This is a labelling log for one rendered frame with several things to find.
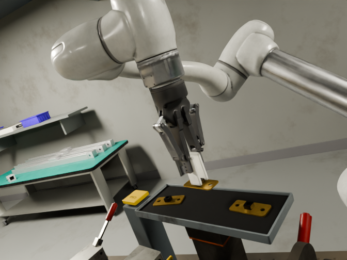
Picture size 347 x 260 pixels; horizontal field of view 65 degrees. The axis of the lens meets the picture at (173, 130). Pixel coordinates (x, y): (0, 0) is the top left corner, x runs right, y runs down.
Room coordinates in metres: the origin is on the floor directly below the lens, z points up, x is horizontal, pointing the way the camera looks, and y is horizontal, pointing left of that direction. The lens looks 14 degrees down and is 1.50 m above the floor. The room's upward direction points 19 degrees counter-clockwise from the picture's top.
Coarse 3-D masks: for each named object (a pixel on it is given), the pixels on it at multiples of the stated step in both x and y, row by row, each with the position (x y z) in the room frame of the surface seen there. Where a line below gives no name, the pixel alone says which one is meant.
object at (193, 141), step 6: (186, 108) 0.57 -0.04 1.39; (186, 114) 0.57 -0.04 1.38; (186, 120) 0.57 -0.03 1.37; (186, 126) 0.58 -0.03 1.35; (192, 126) 0.58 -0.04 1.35; (186, 132) 0.59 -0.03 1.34; (192, 132) 0.58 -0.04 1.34; (186, 138) 0.59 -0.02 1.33; (192, 138) 0.58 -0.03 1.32; (192, 144) 0.59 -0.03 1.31; (198, 144) 0.58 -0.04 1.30; (198, 150) 0.58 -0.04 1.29
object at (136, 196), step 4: (132, 192) 0.79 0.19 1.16; (136, 192) 0.78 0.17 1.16; (140, 192) 0.77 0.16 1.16; (144, 192) 0.76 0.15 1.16; (148, 192) 0.76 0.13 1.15; (128, 196) 0.77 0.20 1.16; (132, 196) 0.76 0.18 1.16; (136, 196) 0.75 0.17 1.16; (140, 196) 0.74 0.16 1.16; (144, 196) 0.75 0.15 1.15; (124, 200) 0.75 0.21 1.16; (128, 200) 0.75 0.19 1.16; (132, 200) 0.74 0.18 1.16; (136, 200) 0.73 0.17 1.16; (140, 200) 0.74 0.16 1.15; (132, 204) 0.73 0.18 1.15; (136, 204) 0.72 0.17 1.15
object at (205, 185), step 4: (204, 180) 0.59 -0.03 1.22; (208, 180) 0.58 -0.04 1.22; (212, 180) 0.57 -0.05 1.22; (216, 180) 0.57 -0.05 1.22; (184, 184) 0.60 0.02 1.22; (188, 184) 0.59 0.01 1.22; (204, 184) 0.57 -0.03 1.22; (208, 184) 0.56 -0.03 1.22; (212, 184) 0.55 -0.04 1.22; (216, 184) 0.55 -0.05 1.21; (196, 188) 0.57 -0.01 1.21; (200, 188) 0.56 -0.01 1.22; (204, 188) 0.55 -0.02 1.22; (208, 188) 0.54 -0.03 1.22
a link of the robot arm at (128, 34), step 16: (112, 0) 0.56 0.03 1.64; (128, 0) 0.53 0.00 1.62; (144, 0) 0.53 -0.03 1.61; (160, 0) 0.55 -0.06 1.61; (112, 16) 0.55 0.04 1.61; (128, 16) 0.53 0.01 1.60; (144, 16) 0.53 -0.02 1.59; (160, 16) 0.54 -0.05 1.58; (112, 32) 0.55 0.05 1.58; (128, 32) 0.54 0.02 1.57; (144, 32) 0.53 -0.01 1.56; (160, 32) 0.53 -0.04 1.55; (112, 48) 0.56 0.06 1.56; (128, 48) 0.55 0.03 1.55; (144, 48) 0.54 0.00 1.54; (160, 48) 0.53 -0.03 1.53; (176, 48) 0.56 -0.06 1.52
